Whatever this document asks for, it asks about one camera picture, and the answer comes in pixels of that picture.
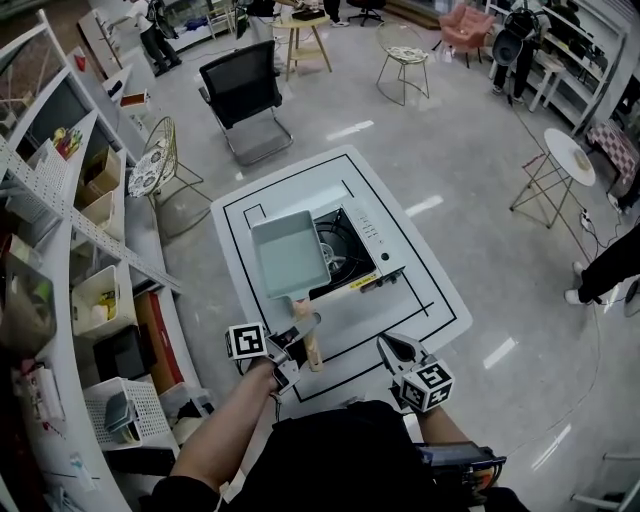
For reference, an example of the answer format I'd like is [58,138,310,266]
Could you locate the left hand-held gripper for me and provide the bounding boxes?
[224,312,322,397]

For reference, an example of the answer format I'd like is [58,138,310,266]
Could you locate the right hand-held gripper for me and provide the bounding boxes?
[376,331,457,414]

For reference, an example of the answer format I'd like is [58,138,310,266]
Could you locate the light blue rectangular frying pan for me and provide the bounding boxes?
[249,209,334,374]

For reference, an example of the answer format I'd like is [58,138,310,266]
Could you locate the white portable gas stove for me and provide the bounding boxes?
[307,202,406,302]

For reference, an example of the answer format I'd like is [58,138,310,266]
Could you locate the person's right forearm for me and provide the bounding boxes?
[415,403,476,446]

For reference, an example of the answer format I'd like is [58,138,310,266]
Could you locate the person's left forearm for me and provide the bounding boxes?
[168,358,282,495]

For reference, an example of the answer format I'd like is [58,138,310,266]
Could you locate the person's black shirt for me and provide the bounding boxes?
[138,398,532,512]

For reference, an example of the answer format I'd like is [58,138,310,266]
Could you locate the red brown flat box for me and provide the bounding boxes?
[133,291,185,397]

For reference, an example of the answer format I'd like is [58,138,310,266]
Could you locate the white perforated basket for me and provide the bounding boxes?
[82,376,170,450]

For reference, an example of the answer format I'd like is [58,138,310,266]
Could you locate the black box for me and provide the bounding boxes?
[92,324,157,385]

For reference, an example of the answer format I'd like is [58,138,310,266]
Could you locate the white plastic storage bin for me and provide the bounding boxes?
[71,264,137,340]

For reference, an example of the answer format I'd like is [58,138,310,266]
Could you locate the small white storage bin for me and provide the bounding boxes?
[81,189,127,242]

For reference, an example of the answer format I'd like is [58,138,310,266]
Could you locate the brown cardboard box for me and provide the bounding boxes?
[74,146,124,209]

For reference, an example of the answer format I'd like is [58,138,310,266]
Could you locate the white round side table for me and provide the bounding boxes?
[509,127,598,231]

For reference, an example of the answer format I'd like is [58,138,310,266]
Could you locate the black office chair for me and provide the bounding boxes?
[198,39,295,167]

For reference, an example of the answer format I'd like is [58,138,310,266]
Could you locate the white shelving unit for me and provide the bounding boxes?
[0,9,216,512]

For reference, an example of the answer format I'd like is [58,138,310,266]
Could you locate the checkered cloth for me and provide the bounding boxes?
[586,119,640,194]

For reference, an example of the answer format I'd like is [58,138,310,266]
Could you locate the colourful toys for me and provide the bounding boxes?
[51,126,85,160]

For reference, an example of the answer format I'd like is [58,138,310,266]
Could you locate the yellow round wooden table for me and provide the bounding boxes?
[272,12,334,81]

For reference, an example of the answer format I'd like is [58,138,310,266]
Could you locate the pink armchair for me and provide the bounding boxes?
[438,4,497,67]

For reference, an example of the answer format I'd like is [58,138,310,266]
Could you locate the white metal shelf rack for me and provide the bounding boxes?
[485,0,629,137]

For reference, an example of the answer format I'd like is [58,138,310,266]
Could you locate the black waist device with cables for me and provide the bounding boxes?
[417,440,507,512]

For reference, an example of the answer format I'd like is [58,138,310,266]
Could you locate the gold wire chair floral cushion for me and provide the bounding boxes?
[126,116,214,239]

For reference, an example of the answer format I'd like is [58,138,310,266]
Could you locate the grey wire chair patterned cushion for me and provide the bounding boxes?
[374,20,431,108]

